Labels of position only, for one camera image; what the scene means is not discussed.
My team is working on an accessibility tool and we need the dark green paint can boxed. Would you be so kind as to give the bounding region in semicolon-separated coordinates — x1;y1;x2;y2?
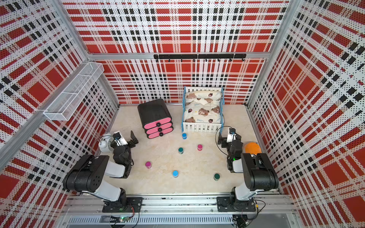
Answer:
213;173;221;181

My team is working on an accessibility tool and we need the teal paint can centre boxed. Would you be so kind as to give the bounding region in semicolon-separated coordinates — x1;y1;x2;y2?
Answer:
178;147;184;154

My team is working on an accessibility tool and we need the white alarm clock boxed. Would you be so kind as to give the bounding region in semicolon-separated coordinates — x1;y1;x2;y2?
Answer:
98;133;114;153

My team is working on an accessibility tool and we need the white wire mesh shelf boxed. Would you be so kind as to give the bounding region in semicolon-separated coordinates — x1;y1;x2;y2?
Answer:
43;62;104;121

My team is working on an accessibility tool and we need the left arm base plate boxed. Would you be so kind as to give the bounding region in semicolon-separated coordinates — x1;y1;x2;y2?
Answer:
102;197;143;213

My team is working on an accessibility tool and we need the black pink drawer cabinet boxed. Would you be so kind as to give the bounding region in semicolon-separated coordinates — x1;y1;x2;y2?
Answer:
137;99;174;139

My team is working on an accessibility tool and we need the magenta paint can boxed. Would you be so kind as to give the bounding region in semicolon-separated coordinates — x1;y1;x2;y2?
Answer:
145;161;152;169

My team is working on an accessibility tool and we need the aluminium mounting rail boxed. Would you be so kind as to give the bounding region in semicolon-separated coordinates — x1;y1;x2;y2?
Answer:
61;192;297;215

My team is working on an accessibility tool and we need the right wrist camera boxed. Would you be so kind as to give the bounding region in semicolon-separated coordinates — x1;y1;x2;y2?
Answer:
227;128;241;143

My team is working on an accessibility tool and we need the black wall hook rail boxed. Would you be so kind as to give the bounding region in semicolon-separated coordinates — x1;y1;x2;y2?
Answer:
154;54;247;60

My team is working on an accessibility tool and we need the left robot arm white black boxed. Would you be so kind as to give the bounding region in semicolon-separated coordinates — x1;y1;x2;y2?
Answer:
63;131;143;214

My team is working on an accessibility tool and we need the orange plush whale toy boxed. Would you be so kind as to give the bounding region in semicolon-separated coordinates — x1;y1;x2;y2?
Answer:
244;142;262;155

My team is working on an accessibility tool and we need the bear print blanket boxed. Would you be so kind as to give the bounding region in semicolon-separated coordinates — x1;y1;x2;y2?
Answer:
183;90;222;124

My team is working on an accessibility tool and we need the pink paint can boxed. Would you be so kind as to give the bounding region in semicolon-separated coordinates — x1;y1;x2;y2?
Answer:
197;144;203;151

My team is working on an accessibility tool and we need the blue white doll bed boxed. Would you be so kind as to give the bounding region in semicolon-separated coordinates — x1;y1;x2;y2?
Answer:
181;86;224;133

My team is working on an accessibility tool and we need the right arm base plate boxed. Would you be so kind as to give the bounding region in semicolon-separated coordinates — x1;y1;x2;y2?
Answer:
216;197;256;212

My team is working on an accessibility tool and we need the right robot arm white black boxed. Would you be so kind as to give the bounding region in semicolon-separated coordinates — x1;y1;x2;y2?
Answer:
217;135;279;212

